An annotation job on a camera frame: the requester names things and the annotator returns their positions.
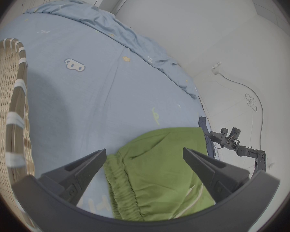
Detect dark blue garment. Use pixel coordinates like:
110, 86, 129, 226
198, 116, 217, 159

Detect green shorts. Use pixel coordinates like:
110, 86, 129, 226
103, 127, 217, 221

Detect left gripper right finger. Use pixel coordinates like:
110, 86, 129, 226
182, 148, 250, 205

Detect round woven basket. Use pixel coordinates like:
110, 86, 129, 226
0, 38, 36, 229

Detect bed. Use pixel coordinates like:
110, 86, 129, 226
0, 0, 269, 227

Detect pale blue quilt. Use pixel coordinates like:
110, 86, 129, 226
23, 0, 200, 100

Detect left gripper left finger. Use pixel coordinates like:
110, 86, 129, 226
40, 148, 107, 205

